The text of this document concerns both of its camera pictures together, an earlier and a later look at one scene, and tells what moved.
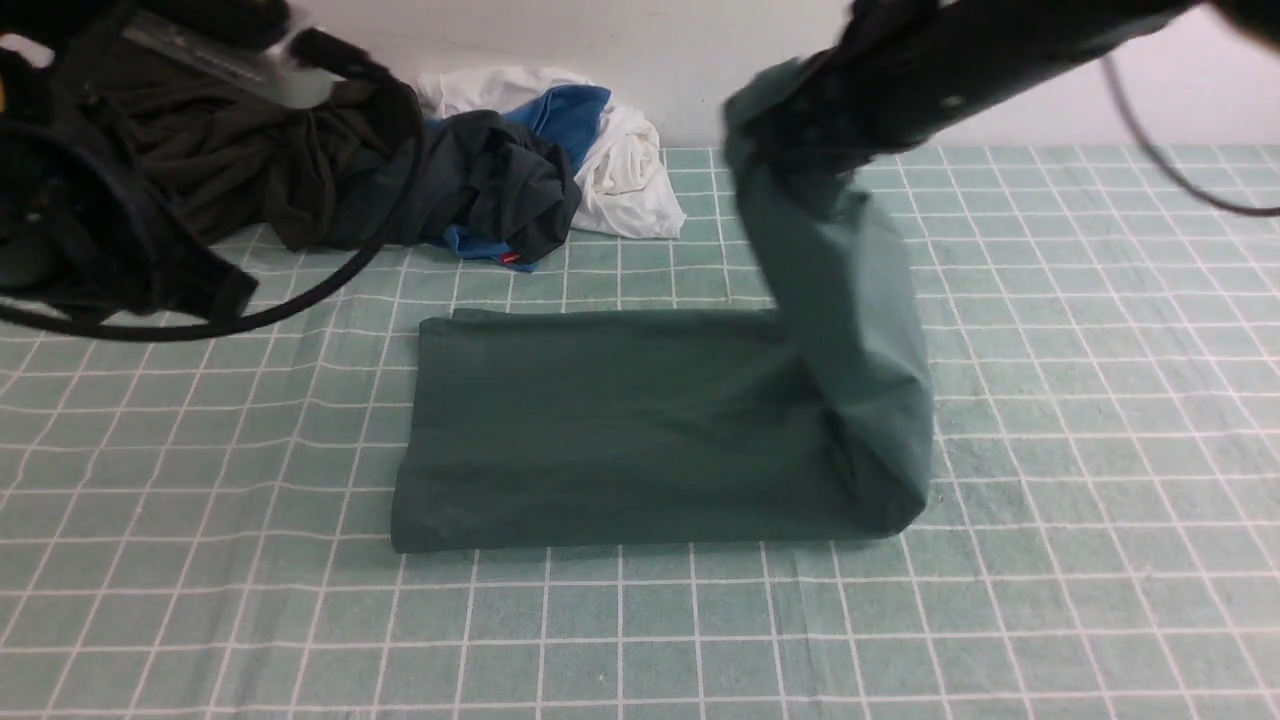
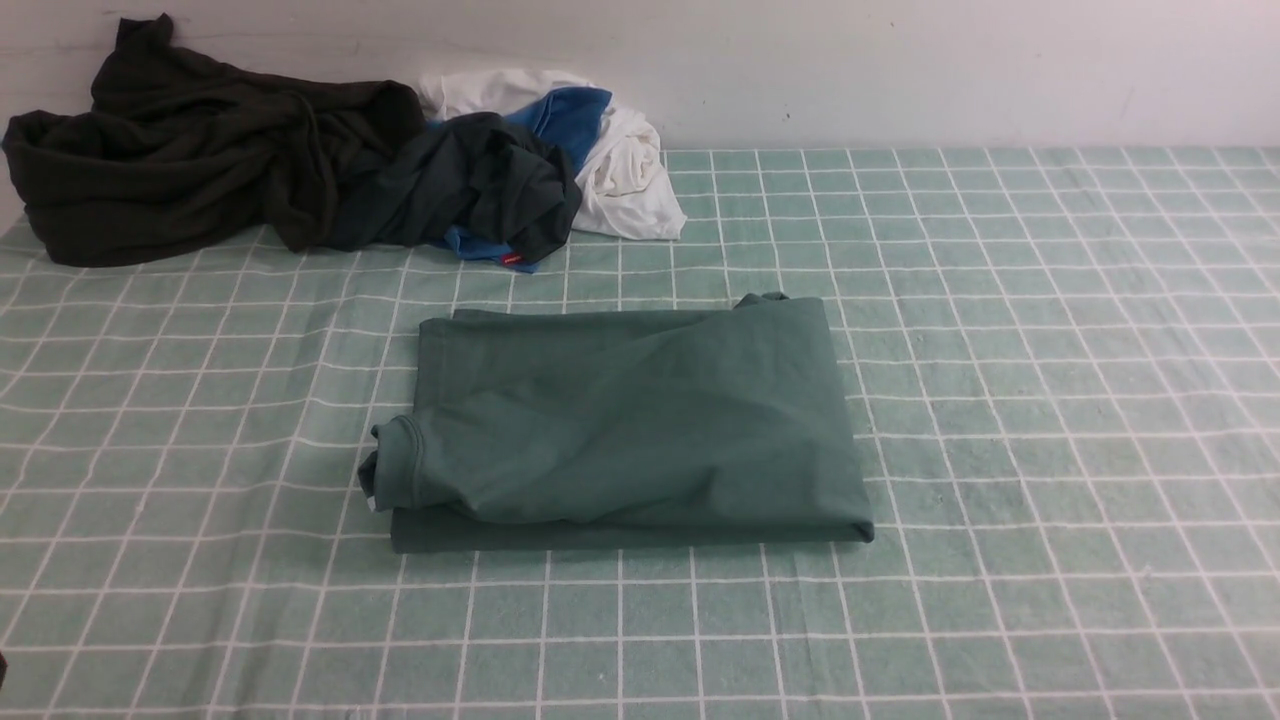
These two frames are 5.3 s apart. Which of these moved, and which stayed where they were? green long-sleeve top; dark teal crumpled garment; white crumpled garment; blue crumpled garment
Moved: green long-sleeve top
Stayed: dark teal crumpled garment; white crumpled garment; blue crumpled garment
